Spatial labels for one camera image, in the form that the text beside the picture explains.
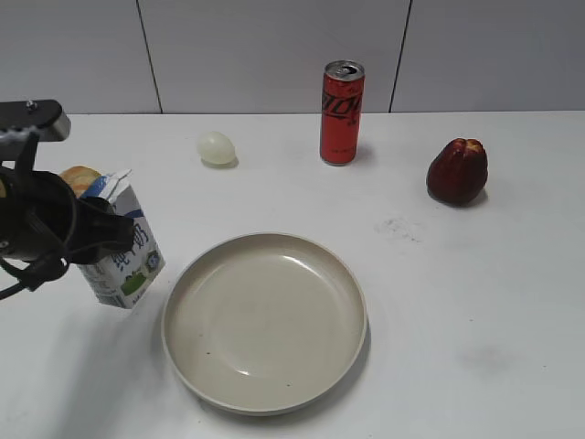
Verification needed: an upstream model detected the black silver camera mount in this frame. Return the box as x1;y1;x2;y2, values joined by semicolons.
0;100;71;161

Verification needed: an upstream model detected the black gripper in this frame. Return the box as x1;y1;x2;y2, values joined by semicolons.
1;166;134;265

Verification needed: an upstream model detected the white blue milk carton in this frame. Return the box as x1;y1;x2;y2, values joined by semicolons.
79;169;165;309

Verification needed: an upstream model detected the red soda can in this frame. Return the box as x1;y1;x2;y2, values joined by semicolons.
320;59;365;166

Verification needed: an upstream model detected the twisted bread ring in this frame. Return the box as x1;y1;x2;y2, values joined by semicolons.
58;166;103;198

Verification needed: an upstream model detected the white egg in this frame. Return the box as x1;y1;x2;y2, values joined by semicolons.
197;131;236;166

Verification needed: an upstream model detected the beige round plate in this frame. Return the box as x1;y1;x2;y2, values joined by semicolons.
161;233;368;416

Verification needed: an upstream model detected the dark red wax apple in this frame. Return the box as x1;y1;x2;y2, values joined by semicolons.
426;138;488;206

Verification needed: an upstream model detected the black cable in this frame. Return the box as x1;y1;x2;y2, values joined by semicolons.
0;249;69;302

